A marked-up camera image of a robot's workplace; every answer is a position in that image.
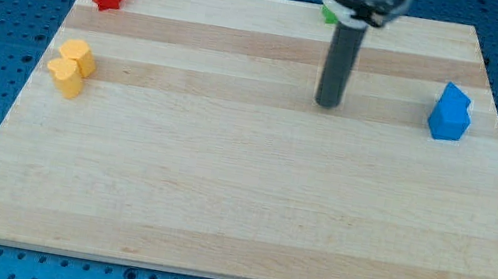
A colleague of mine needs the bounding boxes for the green circle block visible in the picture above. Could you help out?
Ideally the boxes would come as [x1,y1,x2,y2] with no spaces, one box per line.
[321,5,338,25]

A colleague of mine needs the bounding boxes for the light wooden board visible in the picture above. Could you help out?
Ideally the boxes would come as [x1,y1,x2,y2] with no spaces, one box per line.
[0,0,498,279]

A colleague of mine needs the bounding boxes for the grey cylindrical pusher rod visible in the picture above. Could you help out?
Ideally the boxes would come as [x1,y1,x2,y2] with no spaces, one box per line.
[315,23,367,109]

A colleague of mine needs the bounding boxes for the yellow heart block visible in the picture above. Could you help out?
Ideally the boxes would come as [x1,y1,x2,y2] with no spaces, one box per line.
[46,57,83,99]

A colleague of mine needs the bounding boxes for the yellow hexagon block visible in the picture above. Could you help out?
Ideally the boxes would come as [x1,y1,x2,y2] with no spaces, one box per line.
[58,39,97,78]

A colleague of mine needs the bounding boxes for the blue cube block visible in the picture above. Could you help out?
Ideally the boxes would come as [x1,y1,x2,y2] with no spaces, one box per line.
[427,100,471,141]

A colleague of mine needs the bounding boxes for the blue pentagon block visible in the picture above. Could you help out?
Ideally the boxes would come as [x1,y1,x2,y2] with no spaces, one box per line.
[439,82,471,110]

